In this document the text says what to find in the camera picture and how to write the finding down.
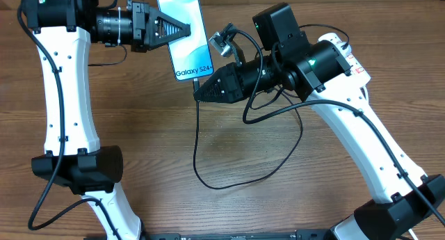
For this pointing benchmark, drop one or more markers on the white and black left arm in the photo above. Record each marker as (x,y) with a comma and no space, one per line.
(73,157)

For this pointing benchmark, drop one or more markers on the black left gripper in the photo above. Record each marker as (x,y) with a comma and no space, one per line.
(147,21)

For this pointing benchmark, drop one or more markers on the white power strip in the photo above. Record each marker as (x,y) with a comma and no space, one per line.
(357,70)

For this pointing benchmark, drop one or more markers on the blue Galaxy smartphone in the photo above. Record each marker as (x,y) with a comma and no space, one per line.
(189,54)

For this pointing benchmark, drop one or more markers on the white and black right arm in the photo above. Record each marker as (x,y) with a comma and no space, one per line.
(326,77)

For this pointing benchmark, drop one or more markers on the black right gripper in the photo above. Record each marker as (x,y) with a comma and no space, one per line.
(235,85)

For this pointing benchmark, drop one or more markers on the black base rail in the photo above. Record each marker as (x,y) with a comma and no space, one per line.
(240,236)

